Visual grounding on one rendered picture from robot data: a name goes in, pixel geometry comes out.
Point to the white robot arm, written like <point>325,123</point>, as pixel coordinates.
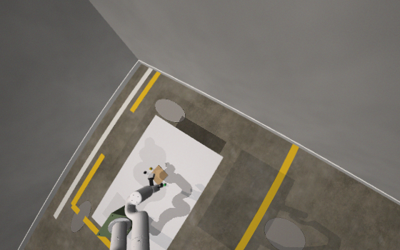
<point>140,222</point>

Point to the tan square mat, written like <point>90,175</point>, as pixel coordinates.
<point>160,174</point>

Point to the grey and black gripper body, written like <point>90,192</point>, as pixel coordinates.
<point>155,188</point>

